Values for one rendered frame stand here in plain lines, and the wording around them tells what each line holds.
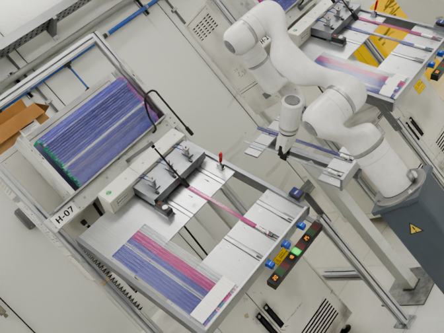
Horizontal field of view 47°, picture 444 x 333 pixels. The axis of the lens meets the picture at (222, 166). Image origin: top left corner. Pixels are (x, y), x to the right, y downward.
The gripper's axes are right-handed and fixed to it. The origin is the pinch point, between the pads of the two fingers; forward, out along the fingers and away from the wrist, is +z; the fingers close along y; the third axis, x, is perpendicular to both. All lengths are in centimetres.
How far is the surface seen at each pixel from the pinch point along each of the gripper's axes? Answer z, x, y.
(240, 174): 9.8, -13.9, 13.4
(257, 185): 10.8, -4.7, 13.9
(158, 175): 8, -42, 37
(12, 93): -21, -105, 55
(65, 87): 80, -199, -32
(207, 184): 11.6, -23.4, 25.6
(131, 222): 15, -39, 59
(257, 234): 9.7, 9.8, 36.4
